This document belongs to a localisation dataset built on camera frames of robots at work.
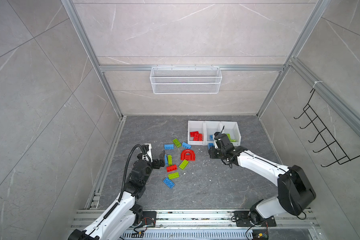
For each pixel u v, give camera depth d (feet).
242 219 2.38
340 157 1.91
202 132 3.52
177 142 3.32
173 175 2.89
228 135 3.51
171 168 2.94
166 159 3.02
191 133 3.50
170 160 3.03
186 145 3.22
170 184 2.75
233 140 3.49
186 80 3.31
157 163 2.36
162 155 2.39
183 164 2.96
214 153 2.63
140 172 1.96
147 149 2.28
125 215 1.95
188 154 3.14
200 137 3.40
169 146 3.22
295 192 1.41
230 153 2.12
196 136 3.39
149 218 2.39
